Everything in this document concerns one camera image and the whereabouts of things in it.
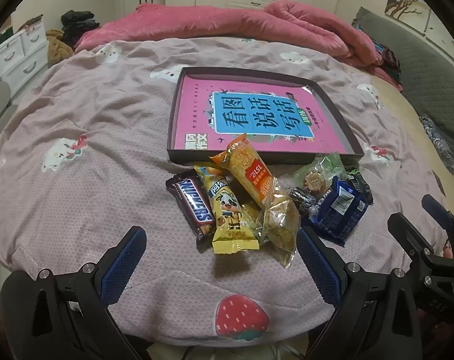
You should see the tree wall picture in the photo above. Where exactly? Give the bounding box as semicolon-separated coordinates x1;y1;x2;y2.
386;0;433;36

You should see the brown plush toy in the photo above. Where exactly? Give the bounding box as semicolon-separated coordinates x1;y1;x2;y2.
45;29;74;66

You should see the blue cookie packet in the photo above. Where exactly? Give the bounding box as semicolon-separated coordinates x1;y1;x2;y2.
302;175;370;247

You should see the orange cracker packet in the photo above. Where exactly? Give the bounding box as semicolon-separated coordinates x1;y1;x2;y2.
210;137;278;211

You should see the dark clothes pile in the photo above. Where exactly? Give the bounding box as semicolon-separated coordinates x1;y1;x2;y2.
60;9;100;46

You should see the yellow cow-print snack packet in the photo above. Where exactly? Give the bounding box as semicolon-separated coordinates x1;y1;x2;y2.
194;162;260;256

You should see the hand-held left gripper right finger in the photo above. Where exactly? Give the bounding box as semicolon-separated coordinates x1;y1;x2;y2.
296;227;418;360

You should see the dark patterned cloth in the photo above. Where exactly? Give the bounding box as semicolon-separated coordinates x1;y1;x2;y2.
418;114;454;175

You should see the pink book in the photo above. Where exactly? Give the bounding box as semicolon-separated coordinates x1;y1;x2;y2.
173;75;357;155

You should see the dark brown candy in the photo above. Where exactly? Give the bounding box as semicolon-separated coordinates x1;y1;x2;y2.
290;187;319;214

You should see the mauve printed blanket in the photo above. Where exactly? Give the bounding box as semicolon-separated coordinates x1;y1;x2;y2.
0;37;452;347

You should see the striped clothes pile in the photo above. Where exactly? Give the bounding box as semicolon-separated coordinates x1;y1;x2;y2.
373;41;402;83

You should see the brown chocolate bar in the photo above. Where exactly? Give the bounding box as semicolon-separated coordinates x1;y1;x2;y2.
165;170;215;246

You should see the pink quilt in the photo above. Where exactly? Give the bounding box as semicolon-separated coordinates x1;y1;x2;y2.
74;1;404;92

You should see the white drawer cabinet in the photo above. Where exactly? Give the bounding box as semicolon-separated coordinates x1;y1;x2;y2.
0;26;49;87

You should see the black and green snack packet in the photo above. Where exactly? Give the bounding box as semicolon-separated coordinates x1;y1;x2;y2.
343;168;374;207

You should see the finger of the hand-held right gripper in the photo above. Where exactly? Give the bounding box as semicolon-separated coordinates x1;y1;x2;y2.
387;212;443;271
422;194;454;241

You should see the grey padded headboard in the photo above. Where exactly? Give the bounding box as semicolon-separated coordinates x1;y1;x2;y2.
352;6;454;173

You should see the clear green cookie packet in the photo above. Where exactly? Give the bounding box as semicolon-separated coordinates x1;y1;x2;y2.
292;152;348;199

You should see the clear golden pastry packet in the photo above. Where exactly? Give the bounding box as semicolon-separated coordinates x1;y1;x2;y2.
255;176;301;269

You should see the dark grey shallow box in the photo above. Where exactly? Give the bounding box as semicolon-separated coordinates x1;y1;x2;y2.
167;67;365;167

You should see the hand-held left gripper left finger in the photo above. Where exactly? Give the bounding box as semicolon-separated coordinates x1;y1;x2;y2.
32;226;148;360

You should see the beige bed sheet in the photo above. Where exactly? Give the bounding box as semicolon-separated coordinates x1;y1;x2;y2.
362;71;454;233

